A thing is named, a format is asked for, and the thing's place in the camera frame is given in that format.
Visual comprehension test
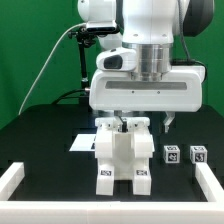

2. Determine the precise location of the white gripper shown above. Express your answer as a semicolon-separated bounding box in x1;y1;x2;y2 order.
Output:
89;66;204;133

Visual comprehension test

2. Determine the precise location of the white marker base plate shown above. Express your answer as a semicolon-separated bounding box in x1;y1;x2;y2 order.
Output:
70;134;96;152

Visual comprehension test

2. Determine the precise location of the white tagged cube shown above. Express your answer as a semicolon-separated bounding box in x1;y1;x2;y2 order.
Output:
190;146;207;164
163;145;180;164

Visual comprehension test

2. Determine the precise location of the white camera cable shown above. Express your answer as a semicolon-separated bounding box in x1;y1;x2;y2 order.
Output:
18;22;87;116

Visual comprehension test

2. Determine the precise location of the black base cable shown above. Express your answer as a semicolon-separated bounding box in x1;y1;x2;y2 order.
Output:
52;88;92;105

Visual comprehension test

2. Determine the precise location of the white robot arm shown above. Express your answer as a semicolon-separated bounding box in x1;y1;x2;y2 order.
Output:
78;0;215;125

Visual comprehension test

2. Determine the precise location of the white U-shaped fence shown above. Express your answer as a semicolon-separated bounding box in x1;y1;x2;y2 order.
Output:
0;162;224;224

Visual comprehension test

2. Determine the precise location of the white chair seat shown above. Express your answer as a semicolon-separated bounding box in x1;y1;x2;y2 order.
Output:
113;131;153;181

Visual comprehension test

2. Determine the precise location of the white chair back frame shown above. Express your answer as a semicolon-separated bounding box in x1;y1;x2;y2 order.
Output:
95;116;152;159

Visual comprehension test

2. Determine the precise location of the white rear camera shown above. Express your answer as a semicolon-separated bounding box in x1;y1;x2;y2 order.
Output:
86;21;117;33

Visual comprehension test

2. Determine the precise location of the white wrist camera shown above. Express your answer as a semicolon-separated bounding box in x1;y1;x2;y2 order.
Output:
96;47;137;71

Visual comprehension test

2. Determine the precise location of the black camera stand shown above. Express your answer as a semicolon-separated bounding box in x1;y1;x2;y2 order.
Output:
68;27;96;89

